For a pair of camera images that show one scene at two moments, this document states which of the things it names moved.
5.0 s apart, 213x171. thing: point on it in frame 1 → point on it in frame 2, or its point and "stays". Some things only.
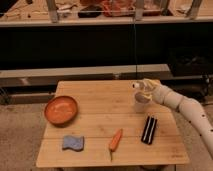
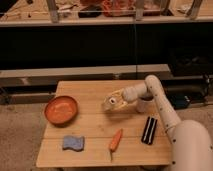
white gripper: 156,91 → 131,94
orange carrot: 115,141 stays
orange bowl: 61,110 stays
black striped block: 149,129 stays
